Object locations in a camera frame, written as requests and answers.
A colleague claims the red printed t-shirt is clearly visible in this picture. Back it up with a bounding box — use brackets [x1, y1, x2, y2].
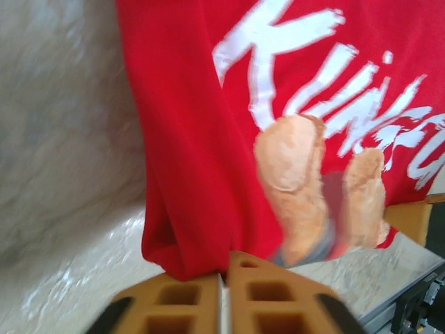
[116, 0, 445, 282]

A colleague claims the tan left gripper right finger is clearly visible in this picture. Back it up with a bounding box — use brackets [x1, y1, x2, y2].
[226, 250, 364, 334]

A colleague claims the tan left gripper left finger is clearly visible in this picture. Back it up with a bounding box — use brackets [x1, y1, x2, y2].
[88, 271, 223, 334]

